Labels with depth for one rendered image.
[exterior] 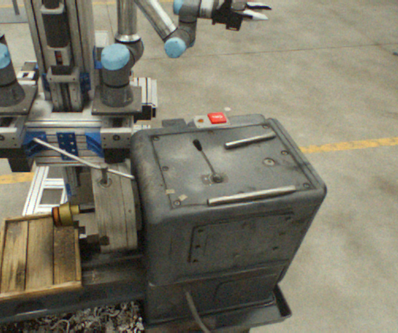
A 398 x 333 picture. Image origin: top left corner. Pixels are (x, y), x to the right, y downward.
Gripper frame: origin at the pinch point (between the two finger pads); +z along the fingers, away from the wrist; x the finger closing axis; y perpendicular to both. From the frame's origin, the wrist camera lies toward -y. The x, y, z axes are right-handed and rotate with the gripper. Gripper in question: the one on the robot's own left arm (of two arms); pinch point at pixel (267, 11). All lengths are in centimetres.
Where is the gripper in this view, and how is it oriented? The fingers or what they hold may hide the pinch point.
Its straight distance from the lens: 153.2
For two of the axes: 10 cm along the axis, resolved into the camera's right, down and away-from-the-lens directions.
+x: -3.4, 7.5, -5.7
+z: 9.4, 2.5, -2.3
